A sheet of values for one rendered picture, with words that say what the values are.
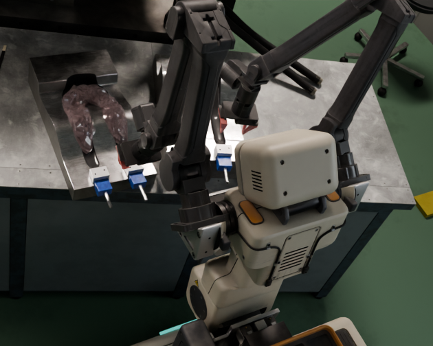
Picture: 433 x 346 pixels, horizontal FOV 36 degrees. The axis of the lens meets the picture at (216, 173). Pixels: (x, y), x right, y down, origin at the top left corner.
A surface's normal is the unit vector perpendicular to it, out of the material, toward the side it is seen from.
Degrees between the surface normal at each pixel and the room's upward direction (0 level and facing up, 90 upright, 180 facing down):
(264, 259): 82
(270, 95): 0
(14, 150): 0
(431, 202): 0
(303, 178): 48
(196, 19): 13
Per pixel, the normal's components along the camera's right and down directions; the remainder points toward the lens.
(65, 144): 0.40, -0.17
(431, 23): -0.87, 0.22
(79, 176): 0.24, -0.61
